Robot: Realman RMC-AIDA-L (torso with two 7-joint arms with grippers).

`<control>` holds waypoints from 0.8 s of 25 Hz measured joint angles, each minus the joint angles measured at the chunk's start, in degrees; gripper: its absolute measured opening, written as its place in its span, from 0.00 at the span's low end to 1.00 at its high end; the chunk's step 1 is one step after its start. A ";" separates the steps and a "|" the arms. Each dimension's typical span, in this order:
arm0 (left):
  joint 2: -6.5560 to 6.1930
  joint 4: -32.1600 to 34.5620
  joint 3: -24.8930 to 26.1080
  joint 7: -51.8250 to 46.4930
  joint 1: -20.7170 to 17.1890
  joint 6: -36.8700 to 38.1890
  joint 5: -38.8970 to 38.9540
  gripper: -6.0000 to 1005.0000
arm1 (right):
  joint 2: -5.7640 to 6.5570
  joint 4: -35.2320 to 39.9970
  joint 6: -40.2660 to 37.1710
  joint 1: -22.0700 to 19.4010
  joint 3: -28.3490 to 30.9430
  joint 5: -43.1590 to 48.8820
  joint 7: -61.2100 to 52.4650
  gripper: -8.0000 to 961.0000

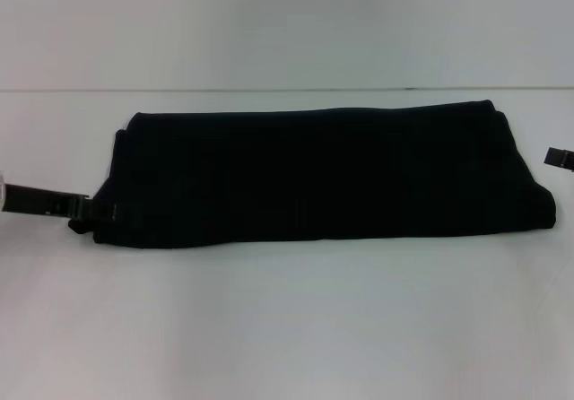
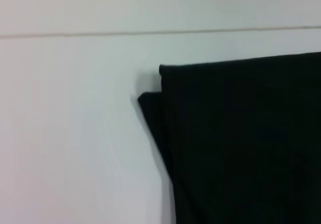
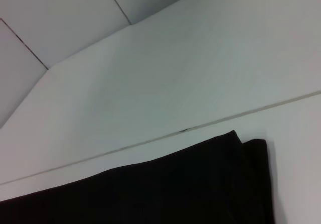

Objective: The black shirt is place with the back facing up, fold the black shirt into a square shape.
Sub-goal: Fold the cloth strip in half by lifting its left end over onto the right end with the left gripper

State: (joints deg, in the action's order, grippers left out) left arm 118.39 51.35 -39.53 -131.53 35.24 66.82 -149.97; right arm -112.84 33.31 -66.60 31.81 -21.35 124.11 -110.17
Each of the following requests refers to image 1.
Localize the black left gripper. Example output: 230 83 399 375
2 182 118 222

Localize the black t-shirt with white print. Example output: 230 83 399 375
67 98 558 249

